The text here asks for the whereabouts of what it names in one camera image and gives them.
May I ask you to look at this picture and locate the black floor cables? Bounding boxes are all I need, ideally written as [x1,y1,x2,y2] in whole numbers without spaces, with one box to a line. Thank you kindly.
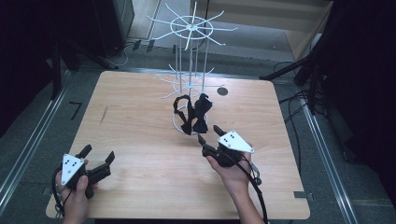
[278,90,316,162]

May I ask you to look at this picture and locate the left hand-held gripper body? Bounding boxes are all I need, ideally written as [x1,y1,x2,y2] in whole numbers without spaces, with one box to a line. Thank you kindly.
[60,153,112,200]

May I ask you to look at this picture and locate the aluminium floor rail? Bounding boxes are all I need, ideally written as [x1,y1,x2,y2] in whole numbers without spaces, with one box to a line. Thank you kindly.
[0,90,68,216]
[303,105,359,224]

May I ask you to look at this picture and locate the black metal stand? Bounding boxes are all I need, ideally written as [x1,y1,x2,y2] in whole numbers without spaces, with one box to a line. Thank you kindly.
[46,40,120,101]
[260,31,337,116]

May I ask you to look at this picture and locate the person's right hand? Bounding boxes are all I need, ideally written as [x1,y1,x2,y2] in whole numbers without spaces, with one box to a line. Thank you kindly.
[205,152,254,195]

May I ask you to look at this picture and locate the white floor cable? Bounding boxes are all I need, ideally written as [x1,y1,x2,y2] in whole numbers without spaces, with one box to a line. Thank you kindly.
[115,43,138,68]

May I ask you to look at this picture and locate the left hand-held gripper cable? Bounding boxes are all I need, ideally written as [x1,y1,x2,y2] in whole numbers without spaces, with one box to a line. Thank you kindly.
[50,164,66,217]

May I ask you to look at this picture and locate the metal strap clip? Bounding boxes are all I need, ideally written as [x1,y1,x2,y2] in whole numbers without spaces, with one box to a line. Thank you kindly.
[248,161,263,187]

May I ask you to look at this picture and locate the white wire display rack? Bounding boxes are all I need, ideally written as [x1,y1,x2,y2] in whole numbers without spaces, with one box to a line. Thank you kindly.
[146,1,239,136]

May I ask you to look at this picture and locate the person's left hand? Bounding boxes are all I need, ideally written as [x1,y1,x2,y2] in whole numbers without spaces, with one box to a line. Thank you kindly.
[55,159,99,224]

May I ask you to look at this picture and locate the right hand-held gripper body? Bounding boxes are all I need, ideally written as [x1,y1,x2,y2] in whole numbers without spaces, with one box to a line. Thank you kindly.
[201,130,255,168]

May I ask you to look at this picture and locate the light wooden panel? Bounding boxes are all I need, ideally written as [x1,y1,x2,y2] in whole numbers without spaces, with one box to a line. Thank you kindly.
[190,0,334,62]

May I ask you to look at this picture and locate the dark cabinet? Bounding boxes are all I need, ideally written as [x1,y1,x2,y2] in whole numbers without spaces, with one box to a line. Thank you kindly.
[92,0,135,59]

